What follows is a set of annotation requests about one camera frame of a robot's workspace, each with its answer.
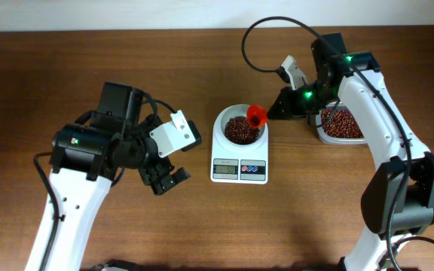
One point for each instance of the red adzuki beans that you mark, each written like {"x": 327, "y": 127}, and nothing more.
{"x": 343, "y": 126}

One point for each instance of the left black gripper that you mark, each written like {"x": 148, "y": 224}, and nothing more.
{"x": 161, "y": 169}

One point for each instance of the red plastic measuring scoop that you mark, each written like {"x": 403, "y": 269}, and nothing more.
{"x": 256, "y": 116}

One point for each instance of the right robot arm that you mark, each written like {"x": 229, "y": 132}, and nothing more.
{"x": 398, "y": 204}

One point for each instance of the red beans in bowl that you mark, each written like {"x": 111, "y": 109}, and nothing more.
{"x": 238, "y": 131}

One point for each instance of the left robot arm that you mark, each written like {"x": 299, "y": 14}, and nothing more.
{"x": 90, "y": 156}

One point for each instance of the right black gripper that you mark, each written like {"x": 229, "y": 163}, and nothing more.
{"x": 291, "y": 112}

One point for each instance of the clear plastic food container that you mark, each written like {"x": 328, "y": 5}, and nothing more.
{"x": 322, "y": 117}

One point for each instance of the white digital kitchen scale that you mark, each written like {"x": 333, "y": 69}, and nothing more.
{"x": 238, "y": 165}

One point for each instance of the white round bowl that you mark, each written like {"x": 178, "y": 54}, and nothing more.
{"x": 235, "y": 111}

